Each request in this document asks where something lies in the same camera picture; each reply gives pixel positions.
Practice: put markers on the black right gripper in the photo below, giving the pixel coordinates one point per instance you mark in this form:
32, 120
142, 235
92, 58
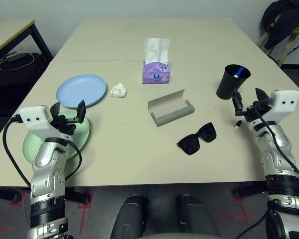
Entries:
253, 113

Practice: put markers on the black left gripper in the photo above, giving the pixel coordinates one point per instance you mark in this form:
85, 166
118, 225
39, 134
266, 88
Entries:
63, 125

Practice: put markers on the black capped white marker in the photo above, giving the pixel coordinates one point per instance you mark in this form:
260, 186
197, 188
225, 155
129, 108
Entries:
237, 124

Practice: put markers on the light green plate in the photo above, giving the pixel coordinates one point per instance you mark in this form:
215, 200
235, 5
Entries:
83, 134

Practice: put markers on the white tissue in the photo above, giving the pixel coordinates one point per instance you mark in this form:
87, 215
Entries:
118, 90

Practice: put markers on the black sunglasses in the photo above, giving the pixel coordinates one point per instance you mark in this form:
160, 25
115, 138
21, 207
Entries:
192, 145

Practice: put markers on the grey glasses case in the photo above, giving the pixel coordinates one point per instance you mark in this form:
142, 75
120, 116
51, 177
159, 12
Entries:
169, 109

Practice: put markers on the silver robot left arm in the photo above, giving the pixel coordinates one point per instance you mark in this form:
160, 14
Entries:
48, 169

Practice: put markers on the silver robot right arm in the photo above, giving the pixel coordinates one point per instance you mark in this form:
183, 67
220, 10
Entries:
276, 154

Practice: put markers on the light blue plate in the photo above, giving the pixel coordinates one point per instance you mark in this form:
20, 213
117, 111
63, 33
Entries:
79, 89

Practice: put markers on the black plastic cup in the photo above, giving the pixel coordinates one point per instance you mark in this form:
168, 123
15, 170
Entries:
228, 85

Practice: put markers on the blue capped marker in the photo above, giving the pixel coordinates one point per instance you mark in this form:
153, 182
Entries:
239, 72

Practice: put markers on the black bag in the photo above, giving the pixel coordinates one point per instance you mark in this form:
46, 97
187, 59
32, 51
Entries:
15, 84

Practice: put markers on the wooden leg chair green seat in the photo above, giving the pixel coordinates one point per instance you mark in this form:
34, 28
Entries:
287, 47

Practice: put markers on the grey power adapter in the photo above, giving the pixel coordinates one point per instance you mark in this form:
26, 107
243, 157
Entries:
15, 56

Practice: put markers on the black jacket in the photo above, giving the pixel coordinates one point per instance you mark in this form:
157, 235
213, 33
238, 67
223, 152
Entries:
284, 20

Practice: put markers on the purple tissue pack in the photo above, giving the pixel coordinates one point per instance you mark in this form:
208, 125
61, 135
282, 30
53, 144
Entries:
155, 73

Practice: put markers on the dark grey robot left thigh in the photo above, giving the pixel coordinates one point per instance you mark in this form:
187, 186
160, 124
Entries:
127, 219

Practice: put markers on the dark grey robot thigh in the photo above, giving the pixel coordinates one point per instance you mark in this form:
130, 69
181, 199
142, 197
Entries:
196, 219
127, 219

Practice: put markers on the dark grey robot right thigh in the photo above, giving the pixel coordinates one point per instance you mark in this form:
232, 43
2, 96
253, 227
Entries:
196, 219

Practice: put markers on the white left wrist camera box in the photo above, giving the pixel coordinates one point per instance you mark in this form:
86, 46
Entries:
35, 122

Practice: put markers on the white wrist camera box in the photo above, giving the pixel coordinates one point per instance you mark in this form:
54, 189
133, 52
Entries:
35, 122
286, 102

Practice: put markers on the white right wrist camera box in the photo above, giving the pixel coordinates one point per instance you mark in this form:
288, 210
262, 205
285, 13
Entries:
286, 102

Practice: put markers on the beige side table black frame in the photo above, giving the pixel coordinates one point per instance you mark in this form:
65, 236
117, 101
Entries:
7, 32

